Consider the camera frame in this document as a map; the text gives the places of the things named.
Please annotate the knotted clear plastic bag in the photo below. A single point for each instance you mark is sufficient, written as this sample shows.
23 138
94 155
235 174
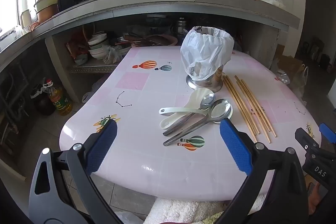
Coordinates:
111 54

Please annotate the brown clay pot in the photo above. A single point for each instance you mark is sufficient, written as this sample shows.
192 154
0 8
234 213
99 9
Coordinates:
48 16

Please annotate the white fleece garment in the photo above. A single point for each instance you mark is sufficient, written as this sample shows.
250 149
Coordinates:
183 209

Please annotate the steel holder with white bag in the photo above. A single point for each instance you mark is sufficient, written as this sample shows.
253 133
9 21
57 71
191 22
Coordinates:
207 48

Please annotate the person's right hand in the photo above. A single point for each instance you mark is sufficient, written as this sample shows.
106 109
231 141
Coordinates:
316 197

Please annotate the cooking oil bottle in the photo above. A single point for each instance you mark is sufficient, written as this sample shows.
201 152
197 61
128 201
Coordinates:
61 100

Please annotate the stack of white bowls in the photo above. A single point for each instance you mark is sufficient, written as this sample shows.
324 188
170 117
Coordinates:
98 45

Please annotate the metal pipes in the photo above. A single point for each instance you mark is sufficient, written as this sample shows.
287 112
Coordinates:
13 98

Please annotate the black jar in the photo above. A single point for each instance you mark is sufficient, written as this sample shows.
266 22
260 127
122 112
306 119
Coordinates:
43 104

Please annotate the cream enamel basin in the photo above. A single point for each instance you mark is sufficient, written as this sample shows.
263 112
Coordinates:
46 3

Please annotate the cardboard box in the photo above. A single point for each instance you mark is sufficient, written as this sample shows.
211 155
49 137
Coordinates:
288 64

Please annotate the white mug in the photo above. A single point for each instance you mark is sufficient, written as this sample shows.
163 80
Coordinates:
25 19

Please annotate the steel utensil holder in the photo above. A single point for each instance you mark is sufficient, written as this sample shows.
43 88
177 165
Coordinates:
202 83

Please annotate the red packets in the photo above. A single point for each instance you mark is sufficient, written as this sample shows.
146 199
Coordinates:
76 43

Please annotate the green bowl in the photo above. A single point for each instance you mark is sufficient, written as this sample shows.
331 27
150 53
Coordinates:
81 59

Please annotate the large steel spoon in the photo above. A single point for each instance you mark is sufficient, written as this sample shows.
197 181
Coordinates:
220 109

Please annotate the group of bamboo chopsticks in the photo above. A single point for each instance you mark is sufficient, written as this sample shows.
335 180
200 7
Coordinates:
226 82

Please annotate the pink plate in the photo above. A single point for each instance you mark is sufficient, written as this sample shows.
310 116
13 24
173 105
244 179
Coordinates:
162 40

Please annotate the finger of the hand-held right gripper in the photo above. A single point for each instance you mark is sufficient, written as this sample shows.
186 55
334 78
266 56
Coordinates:
305 138
328 132

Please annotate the small steel spoon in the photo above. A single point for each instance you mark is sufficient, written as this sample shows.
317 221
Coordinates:
207 100

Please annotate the dark metal pot stack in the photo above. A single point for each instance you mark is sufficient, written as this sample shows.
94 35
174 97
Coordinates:
157 24

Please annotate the crumpled clear plastic bag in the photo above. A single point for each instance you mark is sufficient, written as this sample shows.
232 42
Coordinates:
283 77

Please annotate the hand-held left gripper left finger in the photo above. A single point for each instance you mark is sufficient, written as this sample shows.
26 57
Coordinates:
102 145

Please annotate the white plastic floor bag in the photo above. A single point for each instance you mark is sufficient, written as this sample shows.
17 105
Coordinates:
90 92

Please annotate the perforated metal shelf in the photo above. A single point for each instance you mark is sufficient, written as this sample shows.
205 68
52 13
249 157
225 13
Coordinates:
89 66

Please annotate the white ceramic spoon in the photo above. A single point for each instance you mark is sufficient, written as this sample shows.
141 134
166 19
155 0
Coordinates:
169 121
197 98

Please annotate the steel pot stack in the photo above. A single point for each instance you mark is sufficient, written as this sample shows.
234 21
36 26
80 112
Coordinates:
181 27

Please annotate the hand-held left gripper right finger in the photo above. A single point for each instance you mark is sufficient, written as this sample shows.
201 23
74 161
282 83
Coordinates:
236 145

